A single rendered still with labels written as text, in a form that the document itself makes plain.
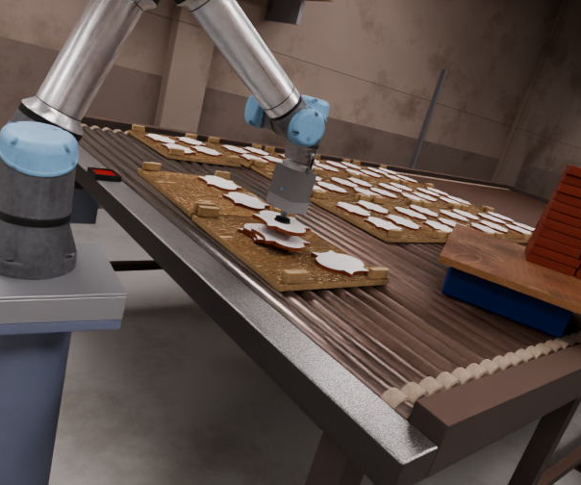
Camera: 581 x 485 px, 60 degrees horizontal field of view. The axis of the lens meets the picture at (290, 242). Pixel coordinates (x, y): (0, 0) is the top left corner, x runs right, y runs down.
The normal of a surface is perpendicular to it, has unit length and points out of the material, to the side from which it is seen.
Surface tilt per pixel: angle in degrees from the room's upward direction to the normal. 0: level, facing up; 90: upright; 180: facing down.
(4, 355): 90
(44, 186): 90
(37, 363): 90
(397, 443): 0
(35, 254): 72
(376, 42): 90
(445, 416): 0
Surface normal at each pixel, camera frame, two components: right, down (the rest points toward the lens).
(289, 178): -0.70, 0.03
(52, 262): 0.78, 0.08
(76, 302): 0.51, 0.40
